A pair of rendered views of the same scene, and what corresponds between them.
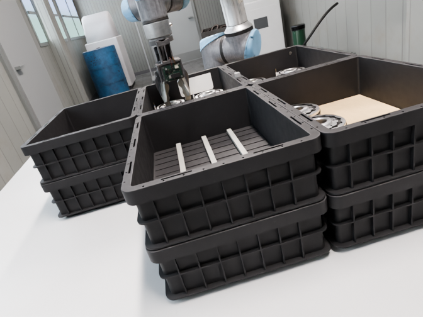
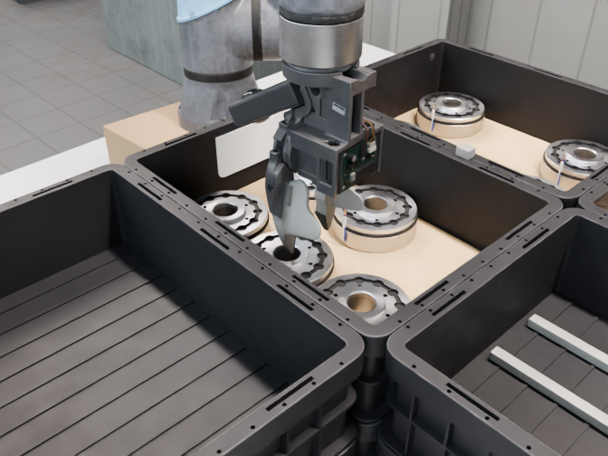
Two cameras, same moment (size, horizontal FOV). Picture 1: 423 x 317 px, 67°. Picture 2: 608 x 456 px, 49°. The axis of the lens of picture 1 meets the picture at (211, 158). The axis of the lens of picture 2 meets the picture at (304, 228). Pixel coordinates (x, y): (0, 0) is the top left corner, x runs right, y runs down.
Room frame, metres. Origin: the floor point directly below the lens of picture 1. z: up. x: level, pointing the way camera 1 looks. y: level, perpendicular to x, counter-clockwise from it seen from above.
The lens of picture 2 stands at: (0.54, 0.44, 1.31)
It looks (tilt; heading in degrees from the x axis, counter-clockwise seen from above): 35 degrees down; 320
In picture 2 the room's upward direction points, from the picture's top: straight up
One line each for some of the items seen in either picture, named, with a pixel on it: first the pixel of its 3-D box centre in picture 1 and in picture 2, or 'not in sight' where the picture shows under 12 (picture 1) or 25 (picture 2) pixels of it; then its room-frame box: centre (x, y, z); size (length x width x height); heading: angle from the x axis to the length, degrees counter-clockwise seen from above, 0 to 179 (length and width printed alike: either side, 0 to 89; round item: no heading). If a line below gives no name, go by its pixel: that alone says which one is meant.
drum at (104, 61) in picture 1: (107, 73); not in sight; (6.35, 1.50, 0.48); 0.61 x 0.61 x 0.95
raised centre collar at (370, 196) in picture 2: not in sight; (375, 204); (1.00, -0.06, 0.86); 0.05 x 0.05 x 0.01
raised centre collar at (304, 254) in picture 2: not in sight; (287, 254); (0.99, 0.09, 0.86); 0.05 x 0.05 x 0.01
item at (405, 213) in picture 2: not in sight; (375, 208); (1.00, -0.06, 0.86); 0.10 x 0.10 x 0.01
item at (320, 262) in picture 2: not in sight; (287, 258); (0.99, 0.09, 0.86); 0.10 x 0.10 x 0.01
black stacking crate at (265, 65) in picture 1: (281, 80); (483, 142); (1.01, -0.28, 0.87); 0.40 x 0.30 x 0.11; 3
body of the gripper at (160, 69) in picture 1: (167, 60); (326, 121); (0.97, 0.05, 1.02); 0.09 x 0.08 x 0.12; 8
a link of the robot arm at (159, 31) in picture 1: (159, 31); (323, 36); (0.98, 0.05, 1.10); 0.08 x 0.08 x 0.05
